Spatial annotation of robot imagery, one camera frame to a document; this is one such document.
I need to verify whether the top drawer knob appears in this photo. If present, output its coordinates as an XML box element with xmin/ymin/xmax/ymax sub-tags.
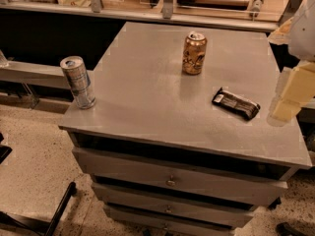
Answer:
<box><xmin>165</xmin><ymin>176</ymin><xmax>176</xmax><ymax>187</ymax></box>

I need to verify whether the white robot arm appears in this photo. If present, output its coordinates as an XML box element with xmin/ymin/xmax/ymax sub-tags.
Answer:
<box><xmin>267</xmin><ymin>0</ymin><xmax>315</xmax><ymax>127</ymax></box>

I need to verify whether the middle drawer knob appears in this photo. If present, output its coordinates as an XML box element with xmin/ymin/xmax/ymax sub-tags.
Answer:
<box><xmin>164</xmin><ymin>206</ymin><xmax>172</xmax><ymax>214</ymax></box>

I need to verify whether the black chair leg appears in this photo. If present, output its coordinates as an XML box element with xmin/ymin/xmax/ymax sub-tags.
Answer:
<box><xmin>0</xmin><ymin>181</ymin><xmax>78</xmax><ymax>236</ymax></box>

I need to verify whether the black snack bar wrapper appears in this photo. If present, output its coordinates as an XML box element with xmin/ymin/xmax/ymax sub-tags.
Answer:
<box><xmin>212</xmin><ymin>88</ymin><xmax>260</xmax><ymax>121</ymax></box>

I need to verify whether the grey drawer cabinet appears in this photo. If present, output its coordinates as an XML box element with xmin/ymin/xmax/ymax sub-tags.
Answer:
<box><xmin>61</xmin><ymin>23</ymin><xmax>311</xmax><ymax>236</ymax></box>

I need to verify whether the black object floor right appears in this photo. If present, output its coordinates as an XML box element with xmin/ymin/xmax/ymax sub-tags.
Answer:
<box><xmin>276</xmin><ymin>222</ymin><xmax>306</xmax><ymax>236</ymax></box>

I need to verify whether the grey window ledge rail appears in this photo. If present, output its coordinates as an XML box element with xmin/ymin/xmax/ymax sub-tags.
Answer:
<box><xmin>0</xmin><ymin>0</ymin><xmax>311</xmax><ymax>33</ymax></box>

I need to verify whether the orange soda can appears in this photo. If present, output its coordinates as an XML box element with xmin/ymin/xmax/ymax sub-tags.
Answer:
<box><xmin>182</xmin><ymin>31</ymin><xmax>208</xmax><ymax>75</ymax></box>

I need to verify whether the silver blue energy drink can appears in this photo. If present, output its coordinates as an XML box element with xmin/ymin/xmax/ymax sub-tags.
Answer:
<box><xmin>60</xmin><ymin>56</ymin><xmax>95</xmax><ymax>109</ymax></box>

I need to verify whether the drawer knob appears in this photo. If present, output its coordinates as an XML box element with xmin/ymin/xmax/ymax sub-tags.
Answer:
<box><xmin>164</xmin><ymin>206</ymin><xmax>172</xmax><ymax>214</ymax></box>
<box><xmin>165</xmin><ymin>176</ymin><xmax>176</xmax><ymax>187</ymax></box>

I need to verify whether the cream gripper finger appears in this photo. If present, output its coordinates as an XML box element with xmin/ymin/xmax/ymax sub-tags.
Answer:
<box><xmin>267</xmin><ymin>61</ymin><xmax>315</xmax><ymax>126</ymax></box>

